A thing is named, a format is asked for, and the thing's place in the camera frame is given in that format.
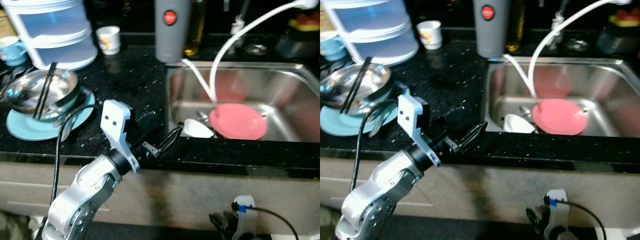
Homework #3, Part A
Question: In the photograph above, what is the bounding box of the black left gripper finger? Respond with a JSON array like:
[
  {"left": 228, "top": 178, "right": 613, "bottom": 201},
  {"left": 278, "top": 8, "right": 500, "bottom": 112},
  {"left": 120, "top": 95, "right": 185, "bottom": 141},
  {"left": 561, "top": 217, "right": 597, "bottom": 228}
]
[
  {"left": 462, "top": 121, "right": 488, "bottom": 145},
  {"left": 158, "top": 137, "right": 180, "bottom": 157},
  {"left": 161, "top": 125, "right": 183, "bottom": 148},
  {"left": 457, "top": 134, "right": 483, "bottom": 154}
]

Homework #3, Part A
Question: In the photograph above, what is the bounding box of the stainless steel bowl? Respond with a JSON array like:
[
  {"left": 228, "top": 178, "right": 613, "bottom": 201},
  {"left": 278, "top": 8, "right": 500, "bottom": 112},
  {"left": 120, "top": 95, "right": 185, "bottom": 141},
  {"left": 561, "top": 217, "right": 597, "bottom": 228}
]
[
  {"left": 2, "top": 68, "right": 81, "bottom": 121},
  {"left": 320, "top": 62, "right": 396, "bottom": 117}
]

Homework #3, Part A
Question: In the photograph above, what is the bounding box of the pink plate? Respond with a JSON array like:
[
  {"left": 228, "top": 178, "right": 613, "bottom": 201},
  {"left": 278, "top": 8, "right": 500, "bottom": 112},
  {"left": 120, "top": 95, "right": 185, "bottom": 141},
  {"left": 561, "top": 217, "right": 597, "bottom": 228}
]
[
  {"left": 208, "top": 102, "right": 268, "bottom": 141},
  {"left": 531, "top": 98, "right": 588, "bottom": 136}
]

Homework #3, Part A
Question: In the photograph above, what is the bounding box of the grey tumbler with red logo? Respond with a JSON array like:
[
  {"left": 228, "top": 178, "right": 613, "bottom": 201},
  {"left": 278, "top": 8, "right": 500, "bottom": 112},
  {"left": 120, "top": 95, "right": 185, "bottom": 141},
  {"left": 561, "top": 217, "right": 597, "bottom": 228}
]
[
  {"left": 154, "top": 0, "right": 193, "bottom": 63},
  {"left": 474, "top": 0, "right": 512, "bottom": 59}
]

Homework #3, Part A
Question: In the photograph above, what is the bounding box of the black chopstick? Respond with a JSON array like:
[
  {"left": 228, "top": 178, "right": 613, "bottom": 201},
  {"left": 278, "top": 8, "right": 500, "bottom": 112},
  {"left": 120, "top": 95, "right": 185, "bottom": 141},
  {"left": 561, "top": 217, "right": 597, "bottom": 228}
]
[
  {"left": 347, "top": 56, "right": 374, "bottom": 115},
  {"left": 32, "top": 62, "right": 55, "bottom": 120},
  {"left": 342, "top": 56, "right": 370, "bottom": 115},
  {"left": 37, "top": 62, "right": 58, "bottom": 120}
]

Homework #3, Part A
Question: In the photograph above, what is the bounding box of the white printed cup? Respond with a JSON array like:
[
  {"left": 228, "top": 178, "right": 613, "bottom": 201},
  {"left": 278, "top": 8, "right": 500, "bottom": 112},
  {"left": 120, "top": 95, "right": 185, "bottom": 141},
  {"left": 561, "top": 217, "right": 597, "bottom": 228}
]
[
  {"left": 96, "top": 26, "right": 122, "bottom": 56},
  {"left": 416, "top": 20, "right": 443, "bottom": 50}
]

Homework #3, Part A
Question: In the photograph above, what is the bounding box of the yellow oil bottle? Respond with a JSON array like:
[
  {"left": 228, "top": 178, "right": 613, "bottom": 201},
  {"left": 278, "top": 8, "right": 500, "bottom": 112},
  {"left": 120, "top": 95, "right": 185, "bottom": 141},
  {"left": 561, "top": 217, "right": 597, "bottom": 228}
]
[
  {"left": 505, "top": 0, "right": 527, "bottom": 54},
  {"left": 182, "top": 0, "right": 207, "bottom": 57}
]

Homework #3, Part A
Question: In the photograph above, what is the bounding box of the teal plate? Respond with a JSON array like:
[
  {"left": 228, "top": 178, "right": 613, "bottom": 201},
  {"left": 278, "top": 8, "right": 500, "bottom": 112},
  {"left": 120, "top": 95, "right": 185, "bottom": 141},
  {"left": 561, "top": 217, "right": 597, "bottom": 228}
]
[
  {"left": 6, "top": 91, "right": 97, "bottom": 142},
  {"left": 320, "top": 87, "right": 411, "bottom": 137}
]

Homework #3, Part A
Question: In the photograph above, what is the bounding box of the stainless steel sink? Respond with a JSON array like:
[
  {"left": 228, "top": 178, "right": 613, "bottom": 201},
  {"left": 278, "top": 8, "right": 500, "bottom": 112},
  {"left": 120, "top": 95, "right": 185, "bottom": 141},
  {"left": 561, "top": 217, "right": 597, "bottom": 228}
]
[
  {"left": 484, "top": 56, "right": 640, "bottom": 138},
  {"left": 165, "top": 60, "right": 320, "bottom": 143}
]

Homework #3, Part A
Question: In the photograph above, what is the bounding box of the round metal strainer cap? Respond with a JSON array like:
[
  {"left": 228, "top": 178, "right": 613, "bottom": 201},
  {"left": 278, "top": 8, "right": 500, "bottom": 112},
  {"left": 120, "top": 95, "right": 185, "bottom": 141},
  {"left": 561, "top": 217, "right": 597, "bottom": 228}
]
[
  {"left": 245, "top": 44, "right": 271, "bottom": 57},
  {"left": 566, "top": 39, "right": 590, "bottom": 52}
]

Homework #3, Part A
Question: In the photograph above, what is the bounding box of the white faucet connector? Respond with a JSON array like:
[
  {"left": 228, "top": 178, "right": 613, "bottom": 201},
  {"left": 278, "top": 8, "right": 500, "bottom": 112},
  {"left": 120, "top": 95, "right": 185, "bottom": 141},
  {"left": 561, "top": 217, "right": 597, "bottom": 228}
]
[
  {"left": 229, "top": 15, "right": 246, "bottom": 41},
  {"left": 547, "top": 12, "right": 565, "bottom": 48}
]

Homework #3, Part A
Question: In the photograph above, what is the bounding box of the light blue cup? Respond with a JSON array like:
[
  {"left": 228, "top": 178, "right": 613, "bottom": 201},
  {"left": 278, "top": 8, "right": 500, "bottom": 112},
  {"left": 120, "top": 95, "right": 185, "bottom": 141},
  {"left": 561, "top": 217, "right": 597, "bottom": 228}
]
[
  {"left": 320, "top": 31, "right": 346, "bottom": 62},
  {"left": 0, "top": 36, "right": 28, "bottom": 67}
]

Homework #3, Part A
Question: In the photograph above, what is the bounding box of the dark container with fruit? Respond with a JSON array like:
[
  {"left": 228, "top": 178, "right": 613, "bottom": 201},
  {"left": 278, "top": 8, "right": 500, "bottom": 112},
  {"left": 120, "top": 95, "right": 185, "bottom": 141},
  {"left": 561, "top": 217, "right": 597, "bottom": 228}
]
[
  {"left": 597, "top": 9, "right": 640, "bottom": 55},
  {"left": 275, "top": 12, "right": 320, "bottom": 61}
]

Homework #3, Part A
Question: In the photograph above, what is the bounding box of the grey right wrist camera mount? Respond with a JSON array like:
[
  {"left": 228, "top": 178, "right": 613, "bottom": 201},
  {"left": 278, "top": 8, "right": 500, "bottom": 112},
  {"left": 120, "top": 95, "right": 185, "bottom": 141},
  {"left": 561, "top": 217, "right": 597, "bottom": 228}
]
[
  {"left": 232, "top": 195, "right": 257, "bottom": 240},
  {"left": 544, "top": 189, "right": 571, "bottom": 240}
]

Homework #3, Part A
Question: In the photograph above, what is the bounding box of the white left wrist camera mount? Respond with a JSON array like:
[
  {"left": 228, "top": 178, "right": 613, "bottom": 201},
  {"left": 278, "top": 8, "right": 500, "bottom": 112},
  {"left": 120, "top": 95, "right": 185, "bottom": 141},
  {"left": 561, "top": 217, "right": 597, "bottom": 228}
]
[
  {"left": 397, "top": 94, "right": 443, "bottom": 168},
  {"left": 100, "top": 99, "right": 141, "bottom": 174}
]

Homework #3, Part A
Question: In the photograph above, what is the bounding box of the black cable with blue tape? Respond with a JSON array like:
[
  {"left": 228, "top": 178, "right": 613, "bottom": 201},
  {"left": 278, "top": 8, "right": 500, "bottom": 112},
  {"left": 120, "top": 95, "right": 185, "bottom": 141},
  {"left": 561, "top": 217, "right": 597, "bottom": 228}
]
[
  {"left": 234, "top": 200, "right": 300, "bottom": 240},
  {"left": 545, "top": 197, "right": 608, "bottom": 240}
]

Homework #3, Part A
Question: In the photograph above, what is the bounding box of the white hose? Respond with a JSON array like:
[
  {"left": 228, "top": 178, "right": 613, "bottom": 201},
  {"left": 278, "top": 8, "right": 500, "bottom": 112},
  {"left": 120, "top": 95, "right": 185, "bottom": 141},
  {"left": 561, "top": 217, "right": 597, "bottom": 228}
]
[
  {"left": 501, "top": 0, "right": 633, "bottom": 99},
  {"left": 180, "top": 0, "right": 320, "bottom": 104}
]

